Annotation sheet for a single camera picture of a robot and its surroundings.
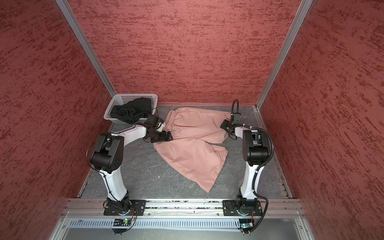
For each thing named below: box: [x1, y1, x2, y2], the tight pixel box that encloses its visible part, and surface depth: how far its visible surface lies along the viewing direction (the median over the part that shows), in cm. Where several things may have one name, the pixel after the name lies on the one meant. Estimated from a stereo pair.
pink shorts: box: [153, 107, 232, 193], surface depth 97 cm
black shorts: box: [109, 97, 152, 123], surface depth 108 cm
